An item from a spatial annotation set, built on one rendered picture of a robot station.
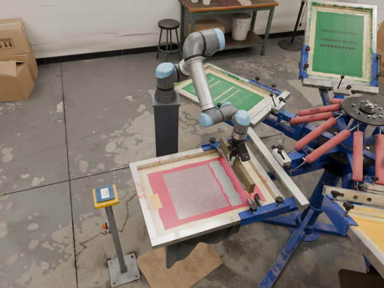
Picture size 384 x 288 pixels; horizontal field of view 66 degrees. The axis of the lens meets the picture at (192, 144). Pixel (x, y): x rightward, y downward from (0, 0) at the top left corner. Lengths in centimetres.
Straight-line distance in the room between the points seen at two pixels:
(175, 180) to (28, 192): 182
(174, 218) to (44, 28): 404
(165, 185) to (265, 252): 126
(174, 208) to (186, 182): 20
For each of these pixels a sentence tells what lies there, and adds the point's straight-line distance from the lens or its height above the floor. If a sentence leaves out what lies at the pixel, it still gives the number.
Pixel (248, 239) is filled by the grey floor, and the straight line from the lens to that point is 276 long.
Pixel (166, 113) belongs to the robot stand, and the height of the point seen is 112.
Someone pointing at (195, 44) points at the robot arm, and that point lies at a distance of 156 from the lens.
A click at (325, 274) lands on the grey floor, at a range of 282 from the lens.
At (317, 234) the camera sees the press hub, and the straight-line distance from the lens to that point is 297.
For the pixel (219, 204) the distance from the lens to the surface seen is 172.
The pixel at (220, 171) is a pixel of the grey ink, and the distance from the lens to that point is 188.
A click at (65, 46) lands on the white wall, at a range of 525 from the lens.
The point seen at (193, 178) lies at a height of 96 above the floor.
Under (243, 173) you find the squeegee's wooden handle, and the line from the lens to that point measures 164.
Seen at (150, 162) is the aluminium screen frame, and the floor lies 99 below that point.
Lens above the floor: 233
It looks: 42 degrees down
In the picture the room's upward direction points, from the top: 4 degrees clockwise
